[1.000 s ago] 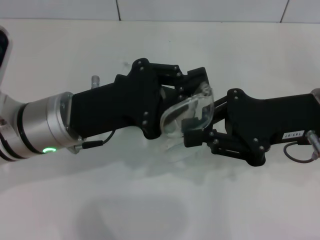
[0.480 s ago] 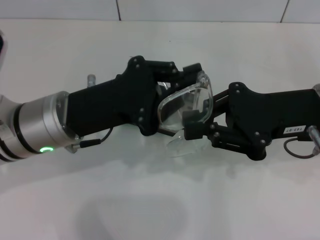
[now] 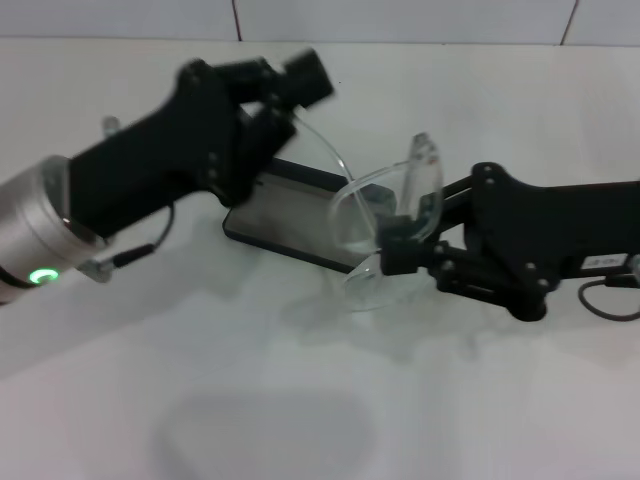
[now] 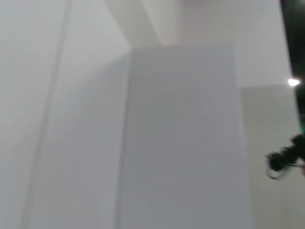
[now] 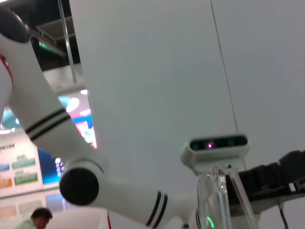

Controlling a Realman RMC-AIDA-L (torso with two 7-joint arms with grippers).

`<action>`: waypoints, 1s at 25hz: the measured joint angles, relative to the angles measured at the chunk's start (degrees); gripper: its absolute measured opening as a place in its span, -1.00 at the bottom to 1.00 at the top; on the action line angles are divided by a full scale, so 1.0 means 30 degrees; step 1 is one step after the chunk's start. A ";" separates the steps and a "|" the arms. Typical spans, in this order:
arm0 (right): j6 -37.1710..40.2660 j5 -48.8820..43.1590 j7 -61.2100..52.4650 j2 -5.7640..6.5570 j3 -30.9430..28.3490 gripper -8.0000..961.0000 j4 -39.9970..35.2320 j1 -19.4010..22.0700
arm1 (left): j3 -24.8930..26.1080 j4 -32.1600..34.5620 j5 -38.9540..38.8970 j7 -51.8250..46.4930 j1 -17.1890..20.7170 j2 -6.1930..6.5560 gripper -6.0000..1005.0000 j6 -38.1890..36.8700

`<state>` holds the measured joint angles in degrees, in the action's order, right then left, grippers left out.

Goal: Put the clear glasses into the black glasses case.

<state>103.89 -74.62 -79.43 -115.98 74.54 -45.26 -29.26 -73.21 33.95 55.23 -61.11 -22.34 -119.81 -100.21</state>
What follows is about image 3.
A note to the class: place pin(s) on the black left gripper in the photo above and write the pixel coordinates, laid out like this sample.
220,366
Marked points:
150,165

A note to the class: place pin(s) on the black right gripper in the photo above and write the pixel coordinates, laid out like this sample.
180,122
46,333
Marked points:
550,230

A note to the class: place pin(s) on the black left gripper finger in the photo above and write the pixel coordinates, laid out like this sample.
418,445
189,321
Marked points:
305,80

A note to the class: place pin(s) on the clear white glasses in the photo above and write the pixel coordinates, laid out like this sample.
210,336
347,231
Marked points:
425,160

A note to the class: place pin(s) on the black glasses case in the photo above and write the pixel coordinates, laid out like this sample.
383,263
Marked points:
280,220

